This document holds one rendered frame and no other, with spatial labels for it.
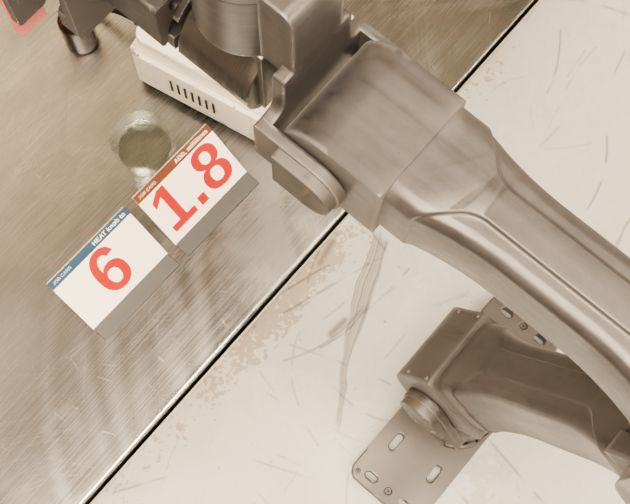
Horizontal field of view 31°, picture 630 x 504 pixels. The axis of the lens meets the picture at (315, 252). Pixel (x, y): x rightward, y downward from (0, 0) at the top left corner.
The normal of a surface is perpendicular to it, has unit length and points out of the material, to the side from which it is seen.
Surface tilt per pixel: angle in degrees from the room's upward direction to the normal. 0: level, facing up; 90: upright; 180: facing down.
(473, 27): 0
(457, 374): 60
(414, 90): 0
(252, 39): 90
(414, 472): 0
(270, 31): 90
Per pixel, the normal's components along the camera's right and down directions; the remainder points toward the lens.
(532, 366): -0.65, -0.68
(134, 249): 0.50, 0.21
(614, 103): 0.02, -0.27
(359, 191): -0.65, 0.73
